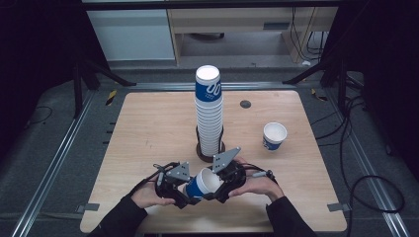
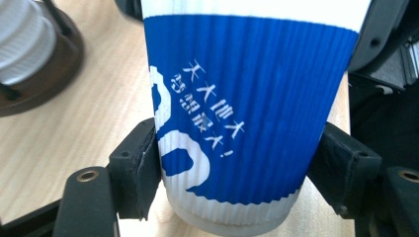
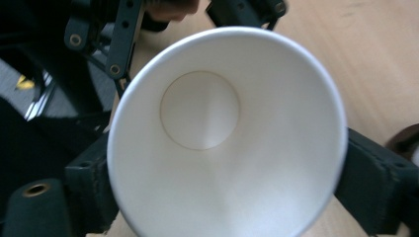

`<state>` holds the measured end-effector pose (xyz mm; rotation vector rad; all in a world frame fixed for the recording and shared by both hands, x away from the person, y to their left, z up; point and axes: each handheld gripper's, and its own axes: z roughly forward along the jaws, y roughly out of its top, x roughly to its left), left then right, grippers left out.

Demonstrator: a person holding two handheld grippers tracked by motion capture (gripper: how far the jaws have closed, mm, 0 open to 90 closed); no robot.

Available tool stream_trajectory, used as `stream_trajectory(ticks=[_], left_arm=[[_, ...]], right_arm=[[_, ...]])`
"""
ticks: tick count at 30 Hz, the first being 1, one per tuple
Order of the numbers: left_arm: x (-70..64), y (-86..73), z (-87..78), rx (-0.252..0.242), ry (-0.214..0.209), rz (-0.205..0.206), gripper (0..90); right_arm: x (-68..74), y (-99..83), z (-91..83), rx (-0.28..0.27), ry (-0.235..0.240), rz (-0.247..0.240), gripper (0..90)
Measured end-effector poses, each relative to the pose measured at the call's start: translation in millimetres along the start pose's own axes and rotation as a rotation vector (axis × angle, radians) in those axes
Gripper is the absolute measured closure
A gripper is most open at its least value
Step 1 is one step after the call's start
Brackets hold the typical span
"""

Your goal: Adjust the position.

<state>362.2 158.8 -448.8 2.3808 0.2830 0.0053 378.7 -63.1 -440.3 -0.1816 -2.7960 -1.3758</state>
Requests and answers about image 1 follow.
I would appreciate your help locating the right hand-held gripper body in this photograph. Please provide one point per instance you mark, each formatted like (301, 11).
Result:
(234, 177)

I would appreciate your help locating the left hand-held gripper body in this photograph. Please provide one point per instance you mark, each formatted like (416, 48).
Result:
(171, 187)

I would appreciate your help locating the blue white paper cup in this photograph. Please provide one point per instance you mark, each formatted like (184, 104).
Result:
(206, 182)
(275, 135)

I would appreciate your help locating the black cup holder stand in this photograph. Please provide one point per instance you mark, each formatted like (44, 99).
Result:
(206, 158)

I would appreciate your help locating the stack of paper cups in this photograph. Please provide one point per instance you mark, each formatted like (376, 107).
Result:
(209, 118)

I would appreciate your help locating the person's left hand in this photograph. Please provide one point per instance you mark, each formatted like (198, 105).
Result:
(148, 197)

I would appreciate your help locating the person's right hand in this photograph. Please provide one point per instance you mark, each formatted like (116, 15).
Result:
(260, 187)

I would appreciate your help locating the round black table grommet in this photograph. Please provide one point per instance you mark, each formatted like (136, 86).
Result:
(245, 104)

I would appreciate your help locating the yellow black tape strip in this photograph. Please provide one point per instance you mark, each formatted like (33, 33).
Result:
(111, 97)
(318, 96)

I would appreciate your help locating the black metal stand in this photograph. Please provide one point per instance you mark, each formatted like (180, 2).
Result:
(341, 82)
(78, 89)

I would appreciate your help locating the light wooden desk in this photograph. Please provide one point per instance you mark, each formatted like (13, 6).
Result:
(230, 19)

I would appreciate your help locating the white cabinet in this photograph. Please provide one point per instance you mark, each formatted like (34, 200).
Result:
(131, 34)

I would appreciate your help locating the grey table bracket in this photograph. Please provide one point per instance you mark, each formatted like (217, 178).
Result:
(88, 207)
(338, 207)

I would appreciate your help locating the aluminium floor rail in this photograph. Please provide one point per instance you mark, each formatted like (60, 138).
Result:
(158, 86)
(52, 168)
(365, 164)

